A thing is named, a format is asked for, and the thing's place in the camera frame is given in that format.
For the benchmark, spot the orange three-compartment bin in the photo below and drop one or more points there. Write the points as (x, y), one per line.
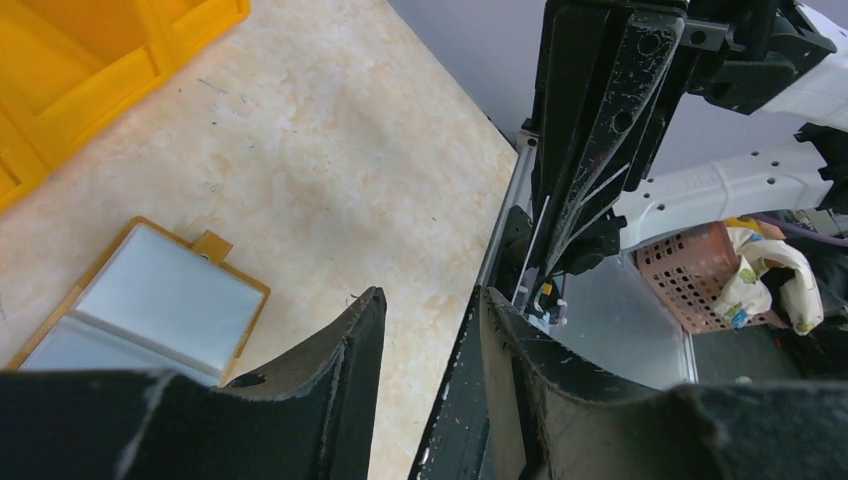
(70, 68)

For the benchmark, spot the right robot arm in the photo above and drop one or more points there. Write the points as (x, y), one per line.
(807, 171)

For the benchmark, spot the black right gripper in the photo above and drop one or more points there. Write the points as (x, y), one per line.
(611, 75)

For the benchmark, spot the grey card in holder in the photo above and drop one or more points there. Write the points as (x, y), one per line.
(152, 311)

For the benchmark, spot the white patterned cloth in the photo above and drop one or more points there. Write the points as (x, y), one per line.
(771, 275)

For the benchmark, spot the tan leather card holder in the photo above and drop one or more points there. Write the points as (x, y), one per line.
(225, 265)

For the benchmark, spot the pink perforated basket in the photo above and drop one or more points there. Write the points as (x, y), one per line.
(688, 271)

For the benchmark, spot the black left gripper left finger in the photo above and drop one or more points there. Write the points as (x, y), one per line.
(307, 414)

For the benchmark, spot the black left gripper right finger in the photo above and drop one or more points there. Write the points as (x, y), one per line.
(555, 415)

